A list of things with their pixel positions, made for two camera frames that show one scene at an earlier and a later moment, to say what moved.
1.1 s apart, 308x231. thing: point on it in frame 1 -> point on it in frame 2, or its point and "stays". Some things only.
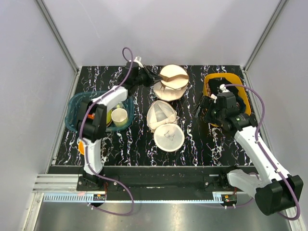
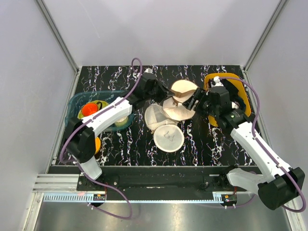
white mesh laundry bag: (162, 121) stays
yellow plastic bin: (235, 77) stays
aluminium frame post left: (58, 35) stays
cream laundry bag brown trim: (174, 84) -> (173, 106)
